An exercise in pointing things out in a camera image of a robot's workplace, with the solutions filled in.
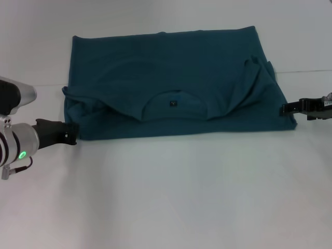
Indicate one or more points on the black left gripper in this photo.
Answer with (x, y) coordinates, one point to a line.
(49, 133)

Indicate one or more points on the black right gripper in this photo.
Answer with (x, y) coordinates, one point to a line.
(317, 109)

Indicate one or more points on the teal blue FREE t-shirt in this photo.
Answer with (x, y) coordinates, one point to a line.
(168, 77)

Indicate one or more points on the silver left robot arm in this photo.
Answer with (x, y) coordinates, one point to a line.
(15, 145)

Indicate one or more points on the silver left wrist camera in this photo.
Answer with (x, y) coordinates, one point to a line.
(15, 94)

